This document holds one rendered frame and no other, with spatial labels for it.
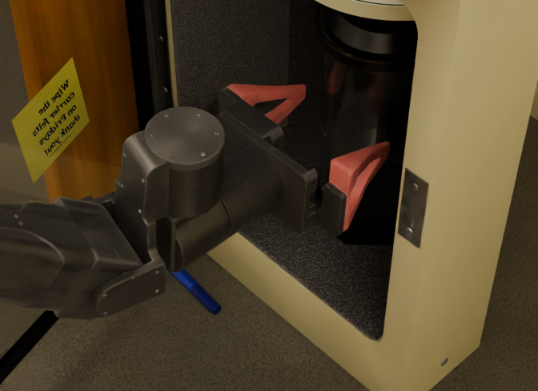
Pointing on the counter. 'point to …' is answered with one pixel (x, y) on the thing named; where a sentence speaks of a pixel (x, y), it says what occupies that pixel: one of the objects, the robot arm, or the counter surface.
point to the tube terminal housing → (325, 323)
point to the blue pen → (198, 291)
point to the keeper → (412, 207)
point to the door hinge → (158, 47)
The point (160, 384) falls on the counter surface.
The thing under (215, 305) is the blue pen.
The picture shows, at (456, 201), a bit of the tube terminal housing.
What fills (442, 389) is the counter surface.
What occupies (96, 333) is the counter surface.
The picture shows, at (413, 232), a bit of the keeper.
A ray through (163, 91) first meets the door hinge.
